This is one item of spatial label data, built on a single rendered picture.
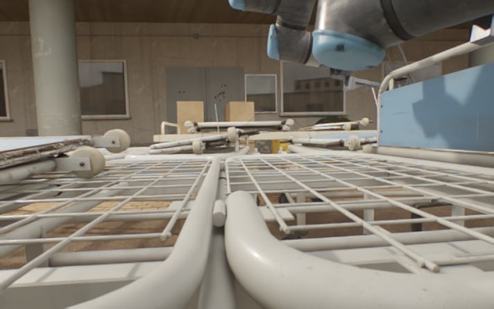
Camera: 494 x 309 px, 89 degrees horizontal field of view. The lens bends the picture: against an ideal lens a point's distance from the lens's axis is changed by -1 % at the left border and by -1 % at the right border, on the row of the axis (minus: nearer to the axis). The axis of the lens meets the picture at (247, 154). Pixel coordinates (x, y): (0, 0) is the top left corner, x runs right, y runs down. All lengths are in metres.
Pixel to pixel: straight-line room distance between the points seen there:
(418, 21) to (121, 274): 0.37
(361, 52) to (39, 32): 5.07
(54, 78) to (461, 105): 4.89
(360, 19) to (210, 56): 6.37
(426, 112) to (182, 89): 5.97
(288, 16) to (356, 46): 0.45
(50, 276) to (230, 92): 6.23
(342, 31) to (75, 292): 0.38
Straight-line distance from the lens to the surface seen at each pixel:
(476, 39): 0.53
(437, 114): 0.85
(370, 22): 0.34
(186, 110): 3.95
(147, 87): 6.73
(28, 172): 0.56
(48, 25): 5.22
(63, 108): 4.95
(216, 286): 0.20
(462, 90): 0.80
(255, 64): 6.66
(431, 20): 0.33
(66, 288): 0.29
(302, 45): 0.79
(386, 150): 1.01
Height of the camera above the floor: 0.57
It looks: 4 degrees down
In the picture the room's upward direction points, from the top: 1 degrees counter-clockwise
